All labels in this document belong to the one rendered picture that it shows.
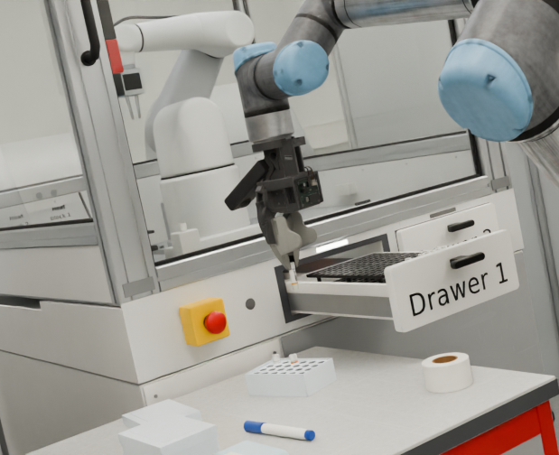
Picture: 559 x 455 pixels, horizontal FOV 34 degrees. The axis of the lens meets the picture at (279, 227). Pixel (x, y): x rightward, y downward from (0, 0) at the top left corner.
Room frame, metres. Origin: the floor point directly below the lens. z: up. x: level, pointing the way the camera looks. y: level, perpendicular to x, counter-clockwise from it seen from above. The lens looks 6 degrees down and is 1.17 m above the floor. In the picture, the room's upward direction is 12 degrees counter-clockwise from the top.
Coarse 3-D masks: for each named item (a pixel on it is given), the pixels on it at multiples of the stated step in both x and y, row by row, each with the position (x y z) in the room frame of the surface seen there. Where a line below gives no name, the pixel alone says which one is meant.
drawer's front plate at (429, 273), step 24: (480, 240) 1.59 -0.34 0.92; (504, 240) 1.63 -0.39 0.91; (408, 264) 1.50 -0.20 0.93; (432, 264) 1.53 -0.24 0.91; (480, 264) 1.59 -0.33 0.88; (504, 264) 1.62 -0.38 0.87; (408, 288) 1.49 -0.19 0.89; (432, 288) 1.52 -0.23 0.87; (480, 288) 1.58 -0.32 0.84; (504, 288) 1.61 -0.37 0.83; (408, 312) 1.49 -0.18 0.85; (432, 312) 1.52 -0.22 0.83
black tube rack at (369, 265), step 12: (348, 264) 1.80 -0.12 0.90; (360, 264) 1.77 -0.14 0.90; (372, 264) 1.74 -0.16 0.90; (384, 264) 1.71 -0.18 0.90; (312, 276) 1.76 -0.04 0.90; (324, 276) 1.73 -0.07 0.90; (336, 276) 1.70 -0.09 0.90; (348, 276) 1.67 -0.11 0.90; (360, 276) 1.64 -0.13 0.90; (372, 276) 1.61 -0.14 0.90
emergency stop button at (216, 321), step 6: (210, 312) 1.60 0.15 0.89; (216, 312) 1.60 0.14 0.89; (210, 318) 1.59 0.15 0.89; (216, 318) 1.59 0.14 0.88; (222, 318) 1.60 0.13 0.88; (210, 324) 1.59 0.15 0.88; (216, 324) 1.59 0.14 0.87; (222, 324) 1.60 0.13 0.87; (210, 330) 1.59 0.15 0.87; (216, 330) 1.59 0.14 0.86; (222, 330) 1.60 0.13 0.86
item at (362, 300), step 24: (336, 264) 1.87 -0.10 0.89; (288, 288) 1.77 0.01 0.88; (312, 288) 1.70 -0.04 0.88; (336, 288) 1.64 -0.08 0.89; (360, 288) 1.58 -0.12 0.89; (384, 288) 1.53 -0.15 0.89; (312, 312) 1.71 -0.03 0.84; (336, 312) 1.65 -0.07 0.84; (360, 312) 1.59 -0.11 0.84; (384, 312) 1.53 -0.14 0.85
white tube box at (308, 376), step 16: (256, 368) 1.53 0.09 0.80; (272, 368) 1.52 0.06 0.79; (288, 368) 1.49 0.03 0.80; (304, 368) 1.47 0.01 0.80; (320, 368) 1.46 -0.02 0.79; (256, 384) 1.49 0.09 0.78; (272, 384) 1.47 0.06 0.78; (288, 384) 1.45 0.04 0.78; (304, 384) 1.43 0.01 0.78; (320, 384) 1.46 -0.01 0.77
